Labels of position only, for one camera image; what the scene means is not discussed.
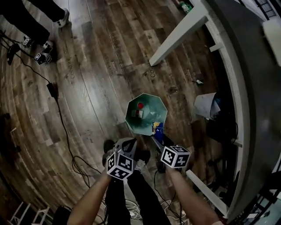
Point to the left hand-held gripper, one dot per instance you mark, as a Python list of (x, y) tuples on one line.
[(120, 165)]

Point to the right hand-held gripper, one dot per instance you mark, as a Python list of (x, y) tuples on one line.
[(175, 158)]

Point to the blue trash packet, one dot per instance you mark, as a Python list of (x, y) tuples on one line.
[(157, 129)]

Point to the white and red trash carton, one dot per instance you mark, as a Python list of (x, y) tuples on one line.
[(137, 113)]

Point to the green octagonal bin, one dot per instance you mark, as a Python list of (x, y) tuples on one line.
[(158, 105)]

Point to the red round trash cap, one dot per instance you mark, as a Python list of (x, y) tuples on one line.
[(140, 106)]

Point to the person's left forearm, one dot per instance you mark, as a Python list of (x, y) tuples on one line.
[(90, 202)]

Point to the person's right forearm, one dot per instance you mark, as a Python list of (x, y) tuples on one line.
[(188, 197)]

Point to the person's right dark shoe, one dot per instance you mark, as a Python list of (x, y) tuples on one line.
[(142, 158)]

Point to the person's dark shoe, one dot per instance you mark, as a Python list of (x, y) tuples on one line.
[(142, 158), (108, 149)]

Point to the person's left dark shoe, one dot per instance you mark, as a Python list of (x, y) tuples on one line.
[(108, 149)]

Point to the person's black trousers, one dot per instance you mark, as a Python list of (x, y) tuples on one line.
[(142, 197)]

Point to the white paper bag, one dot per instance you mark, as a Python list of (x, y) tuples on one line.
[(203, 105)]

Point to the small scrap on floor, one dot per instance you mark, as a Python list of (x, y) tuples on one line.
[(199, 82)]

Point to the black power adapter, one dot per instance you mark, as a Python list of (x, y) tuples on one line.
[(52, 90)]

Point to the black bag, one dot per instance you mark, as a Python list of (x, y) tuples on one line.
[(62, 215)]

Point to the grey table with white legs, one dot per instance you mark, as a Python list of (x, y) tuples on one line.
[(259, 105)]

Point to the white metal rack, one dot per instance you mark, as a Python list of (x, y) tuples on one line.
[(28, 214)]

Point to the green plastic bottle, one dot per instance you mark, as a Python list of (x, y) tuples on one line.
[(185, 7)]

